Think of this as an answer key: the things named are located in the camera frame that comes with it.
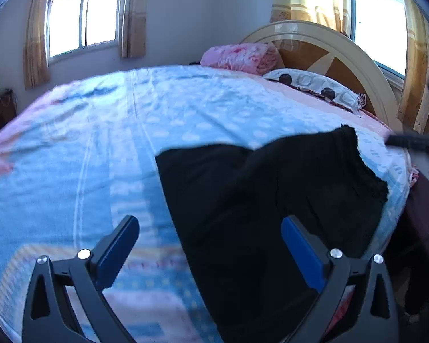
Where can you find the beige curtain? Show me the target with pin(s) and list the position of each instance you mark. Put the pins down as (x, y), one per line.
(133, 21)
(37, 43)

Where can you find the cream and brown headboard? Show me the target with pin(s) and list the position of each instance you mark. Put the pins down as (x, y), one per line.
(346, 53)

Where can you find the person's dark maroon clothing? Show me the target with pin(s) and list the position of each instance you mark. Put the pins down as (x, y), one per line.
(425, 221)

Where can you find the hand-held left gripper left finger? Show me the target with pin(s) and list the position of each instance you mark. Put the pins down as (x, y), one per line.
(116, 253)

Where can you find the white framed window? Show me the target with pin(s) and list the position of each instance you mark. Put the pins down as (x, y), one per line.
(82, 14)

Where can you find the pink and blue bedspread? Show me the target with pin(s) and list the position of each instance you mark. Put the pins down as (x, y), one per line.
(75, 143)

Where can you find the pink folded blanket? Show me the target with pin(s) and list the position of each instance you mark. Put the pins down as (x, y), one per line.
(239, 57)

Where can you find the black pants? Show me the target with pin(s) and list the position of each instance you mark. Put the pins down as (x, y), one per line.
(253, 203)

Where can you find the brown wooden cabinet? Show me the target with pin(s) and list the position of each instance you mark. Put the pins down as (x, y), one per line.
(0, 114)

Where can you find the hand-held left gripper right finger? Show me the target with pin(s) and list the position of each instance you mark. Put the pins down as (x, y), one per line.
(302, 253)

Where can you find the patterned white pillow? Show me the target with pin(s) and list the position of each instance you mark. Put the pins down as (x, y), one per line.
(307, 84)

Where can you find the large bright window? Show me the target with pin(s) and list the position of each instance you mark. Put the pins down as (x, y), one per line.
(377, 18)

